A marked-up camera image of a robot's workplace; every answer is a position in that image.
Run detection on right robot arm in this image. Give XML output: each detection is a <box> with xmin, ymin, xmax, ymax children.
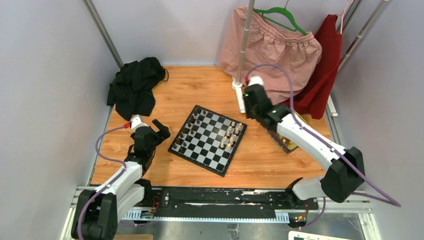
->
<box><xmin>243</xmin><ymin>84</ymin><xmax>365</xmax><ymax>209</ymax></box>

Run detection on pink shorts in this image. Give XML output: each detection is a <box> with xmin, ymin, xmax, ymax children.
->
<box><xmin>218</xmin><ymin>6</ymin><xmax>323</xmax><ymax>105</ymax></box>

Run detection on yellow metal tray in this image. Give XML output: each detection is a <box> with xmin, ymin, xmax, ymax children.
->
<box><xmin>263</xmin><ymin>127</ymin><xmax>299</xmax><ymax>155</ymax></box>

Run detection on white clothes rack stand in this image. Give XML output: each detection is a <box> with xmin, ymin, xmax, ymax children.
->
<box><xmin>231</xmin><ymin>0</ymin><xmax>255</xmax><ymax>114</ymax></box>

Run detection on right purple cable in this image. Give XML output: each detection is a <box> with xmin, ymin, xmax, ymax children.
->
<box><xmin>245</xmin><ymin>63</ymin><xmax>402</xmax><ymax>229</ymax></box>

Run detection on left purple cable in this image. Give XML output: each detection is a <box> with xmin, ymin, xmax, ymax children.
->
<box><xmin>76</xmin><ymin>123</ymin><xmax>130</xmax><ymax>240</ymax></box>

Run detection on purple cable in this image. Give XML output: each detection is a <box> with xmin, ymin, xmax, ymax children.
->
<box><xmin>245</xmin><ymin>63</ymin><xmax>402</xmax><ymax>229</ymax></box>
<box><xmin>76</xmin><ymin>123</ymin><xmax>130</xmax><ymax>240</ymax></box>

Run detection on black white chessboard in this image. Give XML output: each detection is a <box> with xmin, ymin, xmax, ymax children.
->
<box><xmin>168</xmin><ymin>105</ymin><xmax>247</xmax><ymax>177</ymax></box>

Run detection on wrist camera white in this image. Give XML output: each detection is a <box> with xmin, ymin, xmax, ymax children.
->
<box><xmin>246</xmin><ymin>75</ymin><xmax>264</xmax><ymax>87</ymax></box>
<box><xmin>129</xmin><ymin>114</ymin><xmax>148</xmax><ymax>132</ymax></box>

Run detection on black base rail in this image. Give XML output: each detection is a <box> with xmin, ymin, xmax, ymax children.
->
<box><xmin>133</xmin><ymin>186</ymin><xmax>319</xmax><ymax>222</ymax></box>

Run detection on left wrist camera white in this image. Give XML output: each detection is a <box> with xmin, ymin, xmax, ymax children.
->
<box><xmin>129</xmin><ymin>114</ymin><xmax>148</xmax><ymax>132</ymax></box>

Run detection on red garment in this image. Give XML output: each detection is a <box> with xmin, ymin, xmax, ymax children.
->
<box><xmin>293</xmin><ymin>14</ymin><xmax>343</xmax><ymax>120</ymax></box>

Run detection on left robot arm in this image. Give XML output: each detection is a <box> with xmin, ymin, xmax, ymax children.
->
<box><xmin>71</xmin><ymin>115</ymin><xmax>171</xmax><ymax>240</ymax></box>

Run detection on green hanger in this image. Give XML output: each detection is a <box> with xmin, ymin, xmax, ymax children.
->
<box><xmin>253</xmin><ymin>6</ymin><xmax>309</xmax><ymax>37</ymax></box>

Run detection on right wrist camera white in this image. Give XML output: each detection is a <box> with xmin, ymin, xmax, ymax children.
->
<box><xmin>246</xmin><ymin>75</ymin><xmax>264</xmax><ymax>87</ymax></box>

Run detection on black cloth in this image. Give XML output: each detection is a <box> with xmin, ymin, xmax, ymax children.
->
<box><xmin>106</xmin><ymin>57</ymin><xmax>169</xmax><ymax>121</ymax></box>

